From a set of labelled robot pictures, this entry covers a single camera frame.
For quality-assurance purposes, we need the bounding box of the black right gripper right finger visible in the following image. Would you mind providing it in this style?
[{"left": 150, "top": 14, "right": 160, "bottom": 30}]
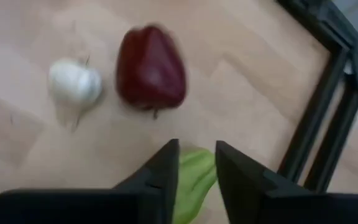
[{"left": 215, "top": 139, "right": 358, "bottom": 224}]

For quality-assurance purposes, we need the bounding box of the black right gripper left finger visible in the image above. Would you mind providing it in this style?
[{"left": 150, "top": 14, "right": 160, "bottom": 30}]
[{"left": 0, "top": 138, "right": 180, "bottom": 224}]

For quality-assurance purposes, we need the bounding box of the light green bell pepper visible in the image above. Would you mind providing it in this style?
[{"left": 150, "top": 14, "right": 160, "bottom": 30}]
[{"left": 172, "top": 147, "right": 219, "bottom": 224}]

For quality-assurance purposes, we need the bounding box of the white garlic bulb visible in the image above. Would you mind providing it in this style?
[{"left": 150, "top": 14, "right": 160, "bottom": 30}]
[{"left": 47, "top": 57, "right": 104, "bottom": 110}]

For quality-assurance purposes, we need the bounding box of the dark red apple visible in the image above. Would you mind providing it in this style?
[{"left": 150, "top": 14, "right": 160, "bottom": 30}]
[{"left": 115, "top": 24, "right": 188, "bottom": 121}]

